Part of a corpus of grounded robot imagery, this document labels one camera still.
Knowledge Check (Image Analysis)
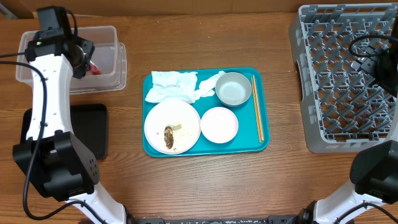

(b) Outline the large white napkin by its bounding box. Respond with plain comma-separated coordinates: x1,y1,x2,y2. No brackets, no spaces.
145,71,197,104

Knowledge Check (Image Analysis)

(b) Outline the clear plastic container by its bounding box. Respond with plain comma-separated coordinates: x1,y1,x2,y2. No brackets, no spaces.
16,26,121,91

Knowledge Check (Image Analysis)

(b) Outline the brown food scrap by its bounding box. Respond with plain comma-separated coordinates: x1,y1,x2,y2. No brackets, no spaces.
164,126,174,149

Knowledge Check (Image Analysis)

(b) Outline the wooden chopstick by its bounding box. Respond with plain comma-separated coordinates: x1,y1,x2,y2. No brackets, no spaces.
251,75,262,143
255,79,264,141

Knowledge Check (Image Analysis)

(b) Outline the black plastic tray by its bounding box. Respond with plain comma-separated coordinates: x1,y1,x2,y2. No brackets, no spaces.
19,103,109,161

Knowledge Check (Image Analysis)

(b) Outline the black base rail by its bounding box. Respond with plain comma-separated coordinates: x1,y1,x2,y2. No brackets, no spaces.
135,215,297,224

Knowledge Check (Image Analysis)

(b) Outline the large white plate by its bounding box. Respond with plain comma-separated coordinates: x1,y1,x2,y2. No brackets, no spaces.
144,99,201,155

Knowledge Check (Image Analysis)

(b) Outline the left wooden chopstick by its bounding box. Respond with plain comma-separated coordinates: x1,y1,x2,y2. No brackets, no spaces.
251,75,262,143

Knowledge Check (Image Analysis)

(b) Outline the red snack wrapper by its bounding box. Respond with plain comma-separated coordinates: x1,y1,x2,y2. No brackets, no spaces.
89,61,101,75

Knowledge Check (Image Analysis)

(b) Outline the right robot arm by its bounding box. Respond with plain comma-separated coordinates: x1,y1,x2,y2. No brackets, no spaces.
288,27,397,223

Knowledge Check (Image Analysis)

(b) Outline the teal serving tray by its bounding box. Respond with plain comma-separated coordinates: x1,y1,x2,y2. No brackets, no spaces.
142,67,271,157

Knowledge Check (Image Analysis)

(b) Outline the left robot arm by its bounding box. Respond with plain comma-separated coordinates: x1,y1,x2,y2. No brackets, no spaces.
12,6,134,223

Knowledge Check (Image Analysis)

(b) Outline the grey bowl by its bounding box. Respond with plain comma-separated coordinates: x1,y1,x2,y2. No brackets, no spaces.
215,72,252,107

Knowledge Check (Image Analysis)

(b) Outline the small white napkin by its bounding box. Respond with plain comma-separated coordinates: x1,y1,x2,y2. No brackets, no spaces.
195,71,226,100

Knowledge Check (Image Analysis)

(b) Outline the grey dishwasher rack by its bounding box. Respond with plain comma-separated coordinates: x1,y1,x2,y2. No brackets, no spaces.
289,2,397,153

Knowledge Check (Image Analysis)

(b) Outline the right wooden chopstick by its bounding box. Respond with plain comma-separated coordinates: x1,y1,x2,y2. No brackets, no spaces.
255,79,264,141

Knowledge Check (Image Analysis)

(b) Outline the small white bowl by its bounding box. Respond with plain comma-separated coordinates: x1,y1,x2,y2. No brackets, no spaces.
200,107,239,144

